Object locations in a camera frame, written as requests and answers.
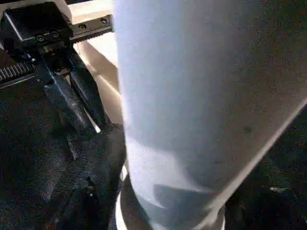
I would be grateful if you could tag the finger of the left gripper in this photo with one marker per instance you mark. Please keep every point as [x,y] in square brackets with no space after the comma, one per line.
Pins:
[67,103]
[91,100]

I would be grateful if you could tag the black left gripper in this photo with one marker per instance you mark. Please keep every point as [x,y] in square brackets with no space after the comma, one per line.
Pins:
[38,24]

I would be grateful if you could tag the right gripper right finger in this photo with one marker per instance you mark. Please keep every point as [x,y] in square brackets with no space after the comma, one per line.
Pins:
[271,210]

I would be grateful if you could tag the white plastic table leg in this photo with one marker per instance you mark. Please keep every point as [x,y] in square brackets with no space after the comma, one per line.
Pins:
[204,95]

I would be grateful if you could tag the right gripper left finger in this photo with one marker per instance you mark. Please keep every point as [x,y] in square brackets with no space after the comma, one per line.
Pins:
[96,182]

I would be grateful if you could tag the white plastic table top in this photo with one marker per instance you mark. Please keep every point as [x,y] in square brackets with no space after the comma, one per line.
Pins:
[100,48]

